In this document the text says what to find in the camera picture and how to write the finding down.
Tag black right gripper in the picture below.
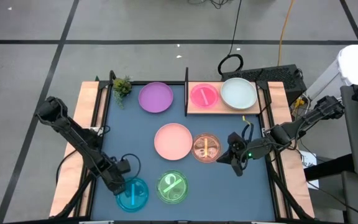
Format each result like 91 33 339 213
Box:
216 138 262 177

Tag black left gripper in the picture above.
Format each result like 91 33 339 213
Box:
99 157 128 197

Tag blue transparent plate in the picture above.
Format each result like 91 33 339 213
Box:
115 176 150 213

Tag orange transparent plate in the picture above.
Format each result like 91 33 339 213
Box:
191 133 223 164

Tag green transparent plate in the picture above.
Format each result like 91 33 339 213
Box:
155 169 190 205

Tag salmon pink plate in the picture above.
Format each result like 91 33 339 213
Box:
154 123 194 161

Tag pale grey plate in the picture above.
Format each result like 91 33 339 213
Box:
220 77 258 110

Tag pink transparent plate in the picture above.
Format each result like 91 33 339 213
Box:
190 83 220 109

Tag purple plate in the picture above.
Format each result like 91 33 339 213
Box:
138 82 175 114

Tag blue table mat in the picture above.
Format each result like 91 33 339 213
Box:
90 83 276 222

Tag white printed paper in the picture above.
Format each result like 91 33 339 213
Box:
299 150 320 190

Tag black computer case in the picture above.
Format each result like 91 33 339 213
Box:
221 64 308 105

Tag black cart base bar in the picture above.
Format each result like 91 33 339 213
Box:
303 154 356 182

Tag small green potted plant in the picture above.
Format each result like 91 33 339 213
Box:
112 74 133 110

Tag white trash bin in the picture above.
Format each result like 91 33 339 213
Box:
305 44 358 100

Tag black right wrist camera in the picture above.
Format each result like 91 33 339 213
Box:
227 132 247 152

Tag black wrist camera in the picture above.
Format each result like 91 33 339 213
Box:
227 132 247 152
116 158 132 174

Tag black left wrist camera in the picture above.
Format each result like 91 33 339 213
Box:
116 158 132 174

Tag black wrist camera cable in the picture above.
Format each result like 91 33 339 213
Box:
120 152 142 185

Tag black coiled cable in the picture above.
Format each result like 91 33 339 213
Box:
217 0 244 77

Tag yellow cable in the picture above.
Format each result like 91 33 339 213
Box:
277 0 295 67

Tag black floor cables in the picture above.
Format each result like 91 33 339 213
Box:
187 0 230 9

